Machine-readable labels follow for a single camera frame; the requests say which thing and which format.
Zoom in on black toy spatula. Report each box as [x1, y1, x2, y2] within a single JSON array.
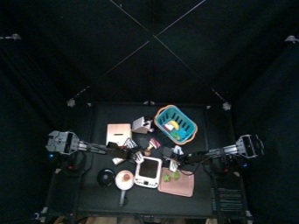
[[137, 136, 153, 151]]

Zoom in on white toy frying pan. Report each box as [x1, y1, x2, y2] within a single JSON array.
[[114, 169, 137, 207]]

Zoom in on grey toy knife block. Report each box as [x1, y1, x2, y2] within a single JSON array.
[[131, 115, 155, 135]]

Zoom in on black cable loop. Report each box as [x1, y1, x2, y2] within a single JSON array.
[[178, 162, 206, 177]]

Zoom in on teal basket with orange rim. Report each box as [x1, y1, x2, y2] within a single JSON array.
[[154, 104, 201, 146]]

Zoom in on yellow toy banana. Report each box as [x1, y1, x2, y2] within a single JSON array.
[[169, 119, 182, 131]]

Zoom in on red and white striped toy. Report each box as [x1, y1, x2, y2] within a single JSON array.
[[149, 137, 163, 150]]

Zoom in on pink cutting board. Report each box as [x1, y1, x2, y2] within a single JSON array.
[[157, 166, 195, 199]]

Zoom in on white toy kitchen scale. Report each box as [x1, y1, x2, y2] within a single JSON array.
[[134, 155, 165, 190]]

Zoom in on copper pink box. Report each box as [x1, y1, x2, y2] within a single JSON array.
[[106, 122, 134, 146]]

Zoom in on small black toy piece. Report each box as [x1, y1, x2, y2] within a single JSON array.
[[162, 146, 175, 158]]

